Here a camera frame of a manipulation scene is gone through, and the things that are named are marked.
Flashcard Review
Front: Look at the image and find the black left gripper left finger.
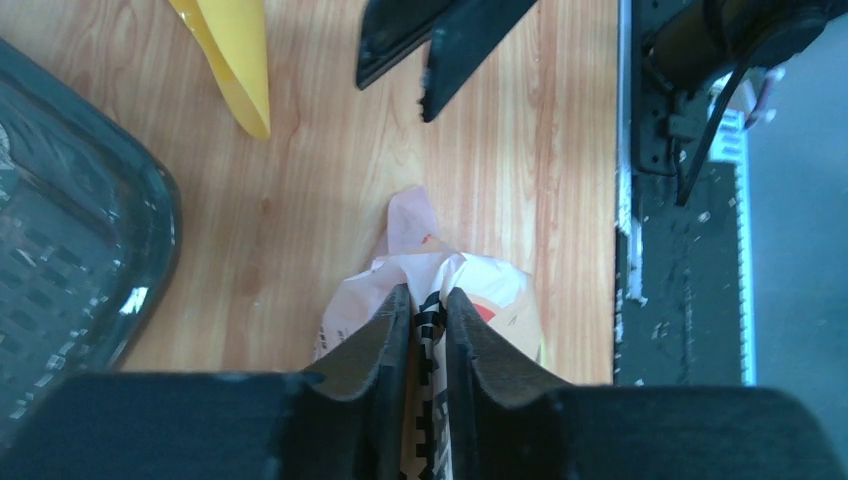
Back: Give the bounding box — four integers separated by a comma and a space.
301, 284, 412, 479

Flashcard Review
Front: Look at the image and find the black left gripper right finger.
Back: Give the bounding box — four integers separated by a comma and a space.
445, 288, 570, 479

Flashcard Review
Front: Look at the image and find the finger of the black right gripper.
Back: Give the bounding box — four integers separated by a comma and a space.
420, 0, 536, 123
355, 1, 464, 90

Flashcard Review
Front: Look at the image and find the pink cat litter bag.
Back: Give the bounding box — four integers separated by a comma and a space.
314, 186, 547, 479

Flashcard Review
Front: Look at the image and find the yellow plastic scoop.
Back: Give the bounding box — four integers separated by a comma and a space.
169, 0, 271, 139

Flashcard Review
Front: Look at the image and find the dark grey litter tray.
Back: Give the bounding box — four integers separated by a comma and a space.
1, 43, 182, 448

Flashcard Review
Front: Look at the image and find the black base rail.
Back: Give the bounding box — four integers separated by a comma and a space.
613, 1, 757, 386

